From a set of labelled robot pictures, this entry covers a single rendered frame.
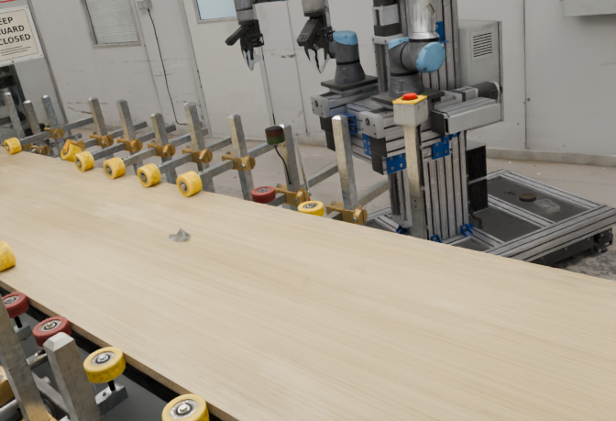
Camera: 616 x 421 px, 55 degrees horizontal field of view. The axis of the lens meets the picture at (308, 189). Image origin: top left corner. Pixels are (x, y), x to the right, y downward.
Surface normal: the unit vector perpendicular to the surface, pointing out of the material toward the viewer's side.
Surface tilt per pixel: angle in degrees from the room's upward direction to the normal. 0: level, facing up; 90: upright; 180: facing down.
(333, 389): 0
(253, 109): 90
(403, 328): 0
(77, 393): 90
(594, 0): 90
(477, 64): 90
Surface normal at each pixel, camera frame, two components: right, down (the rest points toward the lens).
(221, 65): -0.58, 0.38
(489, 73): 0.41, 0.28
